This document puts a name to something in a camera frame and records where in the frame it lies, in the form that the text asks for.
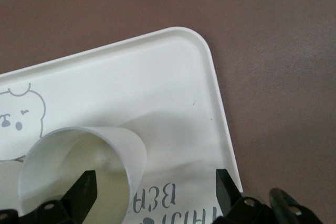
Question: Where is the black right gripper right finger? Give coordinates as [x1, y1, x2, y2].
[214, 168, 320, 224]

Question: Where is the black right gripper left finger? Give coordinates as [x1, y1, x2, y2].
[0, 169, 98, 224]

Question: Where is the cream tray with bear print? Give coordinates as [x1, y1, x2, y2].
[0, 26, 244, 224]

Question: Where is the cream paper cup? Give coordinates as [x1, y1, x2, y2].
[18, 126, 147, 224]

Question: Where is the brown table mat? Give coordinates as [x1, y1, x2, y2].
[0, 0, 336, 224]

